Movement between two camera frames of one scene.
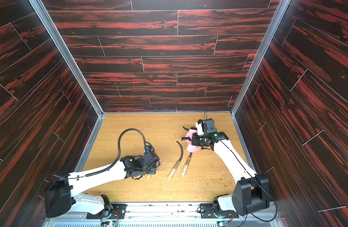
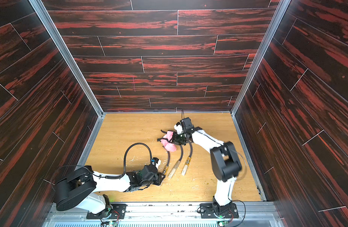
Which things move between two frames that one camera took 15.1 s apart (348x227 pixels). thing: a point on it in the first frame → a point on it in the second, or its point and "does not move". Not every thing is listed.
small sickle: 187,163 does not move
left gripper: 153,170 → 159,176
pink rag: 190,147 → 166,142
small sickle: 175,168 does not move
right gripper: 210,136 → 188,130
